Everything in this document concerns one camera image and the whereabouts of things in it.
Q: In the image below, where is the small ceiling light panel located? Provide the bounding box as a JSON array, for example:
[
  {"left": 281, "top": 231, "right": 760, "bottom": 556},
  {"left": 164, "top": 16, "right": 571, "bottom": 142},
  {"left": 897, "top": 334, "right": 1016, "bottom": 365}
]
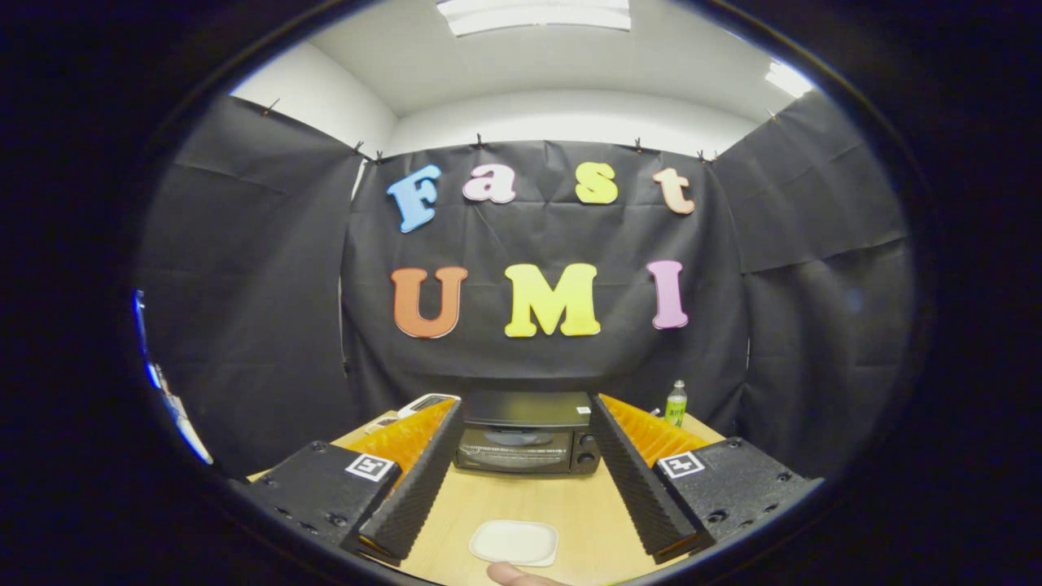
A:
[{"left": 764, "top": 59, "right": 817, "bottom": 100}]

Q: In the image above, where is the green label drink bottle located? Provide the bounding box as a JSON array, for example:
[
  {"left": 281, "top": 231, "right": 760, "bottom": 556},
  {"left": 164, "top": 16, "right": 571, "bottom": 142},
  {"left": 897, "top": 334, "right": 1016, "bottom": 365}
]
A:
[{"left": 664, "top": 379, "right": 689, "bottom": 428}]

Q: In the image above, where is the white pop-up toaster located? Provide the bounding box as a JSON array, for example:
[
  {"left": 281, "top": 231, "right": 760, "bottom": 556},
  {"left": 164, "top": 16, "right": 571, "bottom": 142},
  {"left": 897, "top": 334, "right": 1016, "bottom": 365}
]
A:
[{"left": 362, "top": 392, "right": 462, "bottom": 436}]

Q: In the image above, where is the black toaster oven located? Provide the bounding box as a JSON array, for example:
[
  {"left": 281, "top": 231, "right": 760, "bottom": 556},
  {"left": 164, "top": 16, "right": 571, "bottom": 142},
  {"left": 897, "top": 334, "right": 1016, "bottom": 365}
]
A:
[{"left": 453, "top": 389, "right": 603, "bottom": 476}]

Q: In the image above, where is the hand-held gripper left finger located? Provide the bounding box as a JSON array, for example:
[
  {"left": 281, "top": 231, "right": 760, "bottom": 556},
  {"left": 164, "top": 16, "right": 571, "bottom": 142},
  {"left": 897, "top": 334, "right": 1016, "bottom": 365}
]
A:
[{"left": 230, "top": 396, "right": 465, "bottom": 568}]

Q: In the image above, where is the white oval plate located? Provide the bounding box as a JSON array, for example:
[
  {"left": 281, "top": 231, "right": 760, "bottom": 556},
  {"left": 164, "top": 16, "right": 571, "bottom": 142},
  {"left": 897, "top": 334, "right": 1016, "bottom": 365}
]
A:
[{"left": 469, "top": 519, "right": 560, "bottom": 568}]

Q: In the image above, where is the large ceiling light panel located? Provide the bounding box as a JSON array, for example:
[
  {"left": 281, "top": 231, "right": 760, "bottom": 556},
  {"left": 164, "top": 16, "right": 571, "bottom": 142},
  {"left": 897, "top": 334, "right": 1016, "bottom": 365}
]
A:
[{"left": 436, "top": 0, "right": 632, "bottom": 37}]

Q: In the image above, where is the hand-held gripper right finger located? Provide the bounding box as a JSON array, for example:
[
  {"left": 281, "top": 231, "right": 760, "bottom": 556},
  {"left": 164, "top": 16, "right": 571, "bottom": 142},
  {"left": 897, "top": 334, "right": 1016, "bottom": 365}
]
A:
[{"left": 588, "top": 392, "right": 825, "bottom": 565}]

